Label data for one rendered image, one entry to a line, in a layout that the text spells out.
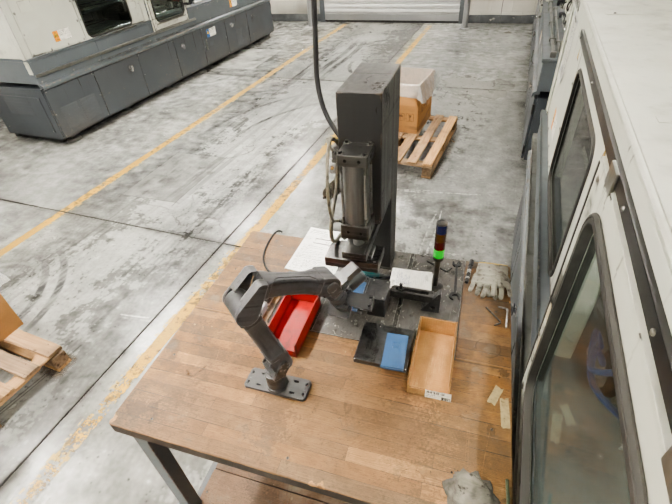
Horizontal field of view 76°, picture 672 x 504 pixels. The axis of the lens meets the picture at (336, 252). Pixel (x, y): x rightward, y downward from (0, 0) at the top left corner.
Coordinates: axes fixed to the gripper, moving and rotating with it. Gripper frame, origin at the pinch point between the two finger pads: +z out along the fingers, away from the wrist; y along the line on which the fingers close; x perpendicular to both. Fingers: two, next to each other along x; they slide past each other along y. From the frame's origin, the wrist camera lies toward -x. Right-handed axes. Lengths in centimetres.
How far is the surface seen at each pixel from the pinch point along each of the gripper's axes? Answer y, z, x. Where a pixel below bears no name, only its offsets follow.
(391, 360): -13.8, 0.8, -17.9
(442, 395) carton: -21.0, -4.1, -34.3
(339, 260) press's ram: 13.5, -6.9, 3.8
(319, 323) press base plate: -5.5, 9.3, 9.7
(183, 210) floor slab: 95, 180, 201
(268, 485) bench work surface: -68, 53, 26
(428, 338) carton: -3.5, 8.9, -28.0
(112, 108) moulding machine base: 256, 264, 416
